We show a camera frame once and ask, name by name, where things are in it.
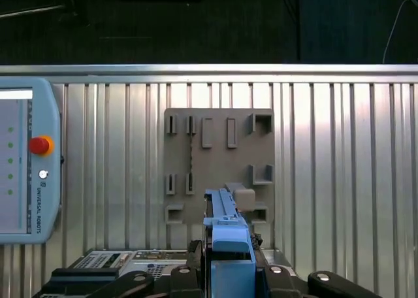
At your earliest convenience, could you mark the hard disk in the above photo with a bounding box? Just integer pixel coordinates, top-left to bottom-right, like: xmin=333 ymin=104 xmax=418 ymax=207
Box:
xmin=202 ymin=188 xmax=257 ymax=298

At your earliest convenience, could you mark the black open PC case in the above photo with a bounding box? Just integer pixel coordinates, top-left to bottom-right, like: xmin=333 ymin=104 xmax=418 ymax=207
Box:
xmin=31 ymin=248 xmax=297 ymax=298

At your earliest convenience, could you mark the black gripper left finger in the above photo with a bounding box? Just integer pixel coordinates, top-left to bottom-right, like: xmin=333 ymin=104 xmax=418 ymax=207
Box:
xmin=91 ymin=239 xmax=206 ymax=298

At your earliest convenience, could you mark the pale blue teach pendant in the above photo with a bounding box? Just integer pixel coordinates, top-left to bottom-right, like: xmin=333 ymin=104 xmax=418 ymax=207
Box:
xmin=0 ymin=77 xmax=63 ymax=246

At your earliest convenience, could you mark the grey parts rack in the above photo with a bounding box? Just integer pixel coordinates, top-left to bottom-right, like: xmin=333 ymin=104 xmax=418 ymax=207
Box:
xmin=163 ymin=107 xmax=274 ymax=225

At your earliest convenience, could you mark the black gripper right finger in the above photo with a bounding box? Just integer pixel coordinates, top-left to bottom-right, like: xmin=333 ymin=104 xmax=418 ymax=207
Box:
xmin=249 ymin=232 xmax=385 ymax=298

